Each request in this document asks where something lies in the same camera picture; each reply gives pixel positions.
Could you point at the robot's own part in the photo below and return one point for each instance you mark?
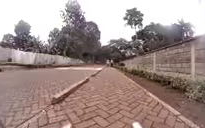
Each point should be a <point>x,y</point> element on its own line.
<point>67,126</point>
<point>137,125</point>

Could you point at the white wall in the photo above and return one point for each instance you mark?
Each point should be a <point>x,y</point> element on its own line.
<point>33,57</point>

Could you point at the red brick path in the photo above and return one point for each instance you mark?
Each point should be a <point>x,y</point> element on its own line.
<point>106,100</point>

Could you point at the narrow pale path edging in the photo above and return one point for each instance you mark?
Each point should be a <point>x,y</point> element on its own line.
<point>163,104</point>

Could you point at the grey concrete kerb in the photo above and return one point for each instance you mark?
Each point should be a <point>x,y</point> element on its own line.
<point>68,90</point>

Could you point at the row of trees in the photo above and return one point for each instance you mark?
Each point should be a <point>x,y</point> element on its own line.
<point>76,36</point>

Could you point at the brick paved road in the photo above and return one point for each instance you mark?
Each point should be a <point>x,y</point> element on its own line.
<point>26,86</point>

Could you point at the brown dirt strip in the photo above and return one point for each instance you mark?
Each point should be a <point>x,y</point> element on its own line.
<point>176,100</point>

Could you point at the dark trees behind block wall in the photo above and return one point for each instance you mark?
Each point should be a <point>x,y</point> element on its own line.
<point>156,35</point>

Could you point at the low green hedge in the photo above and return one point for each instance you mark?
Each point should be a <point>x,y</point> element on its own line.
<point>190,86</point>

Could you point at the grey block wall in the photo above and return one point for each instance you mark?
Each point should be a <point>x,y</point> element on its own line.
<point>176,58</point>

